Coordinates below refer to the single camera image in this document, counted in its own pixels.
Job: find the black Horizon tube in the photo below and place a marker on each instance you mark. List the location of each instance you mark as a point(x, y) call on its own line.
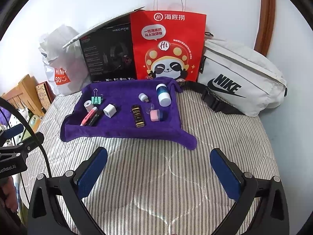
point(96, 118)

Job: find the purple towel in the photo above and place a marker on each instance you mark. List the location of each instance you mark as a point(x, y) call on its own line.
point(122, 127)

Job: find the white waist bag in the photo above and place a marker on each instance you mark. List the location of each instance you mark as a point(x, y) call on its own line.
point(244, 61)

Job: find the brown wooden door frame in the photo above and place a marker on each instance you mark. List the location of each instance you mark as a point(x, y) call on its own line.
point(265, 17)

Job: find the wooden nightstand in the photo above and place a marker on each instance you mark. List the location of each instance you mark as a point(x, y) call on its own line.
point(22, 88)

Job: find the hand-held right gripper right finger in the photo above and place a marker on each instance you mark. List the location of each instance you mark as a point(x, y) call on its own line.
point(225, 173)

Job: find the pink earpick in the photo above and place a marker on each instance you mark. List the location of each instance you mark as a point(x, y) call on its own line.
point(89, 116)

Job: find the clear suction cup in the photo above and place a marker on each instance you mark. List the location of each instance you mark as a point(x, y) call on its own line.
point(149, 110)

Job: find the pink blue small container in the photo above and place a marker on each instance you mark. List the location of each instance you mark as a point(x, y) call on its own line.
point(154, 116)

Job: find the white tape roll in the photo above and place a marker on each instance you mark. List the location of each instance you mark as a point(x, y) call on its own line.
point(88, 107)

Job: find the black gold small bottle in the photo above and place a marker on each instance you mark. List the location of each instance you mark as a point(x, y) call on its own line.
point(138, 117)

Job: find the striped bed quilt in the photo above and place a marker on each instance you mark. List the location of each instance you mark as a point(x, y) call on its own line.
point(159, 176)

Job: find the person's left hand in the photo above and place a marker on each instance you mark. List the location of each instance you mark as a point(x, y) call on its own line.
point(8, 194)

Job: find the mint binder clip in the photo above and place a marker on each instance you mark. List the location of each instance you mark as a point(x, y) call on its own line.
point(97, 100)

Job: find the white charger plug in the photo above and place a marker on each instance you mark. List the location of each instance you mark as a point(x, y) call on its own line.
point(110, 111)

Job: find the blue white bottle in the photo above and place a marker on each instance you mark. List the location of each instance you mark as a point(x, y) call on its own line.
point(162, 90)

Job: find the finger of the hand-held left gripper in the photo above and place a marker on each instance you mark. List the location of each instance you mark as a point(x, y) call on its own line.
point(14, 130)
point(34, 139)

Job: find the patterned gift box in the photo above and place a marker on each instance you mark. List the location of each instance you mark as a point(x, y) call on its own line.
point(42, 95)

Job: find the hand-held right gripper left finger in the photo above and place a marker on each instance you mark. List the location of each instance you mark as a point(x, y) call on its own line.
point(90, 173)

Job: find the black headset box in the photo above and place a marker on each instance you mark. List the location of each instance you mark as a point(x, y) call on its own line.
point(102, 25)
point(97, 61)

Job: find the red panda paper bag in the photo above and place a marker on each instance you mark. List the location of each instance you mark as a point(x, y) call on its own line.
point(144, 53)

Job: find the white plastic shopping bag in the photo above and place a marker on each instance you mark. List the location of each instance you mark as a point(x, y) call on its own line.
point(61, 53)

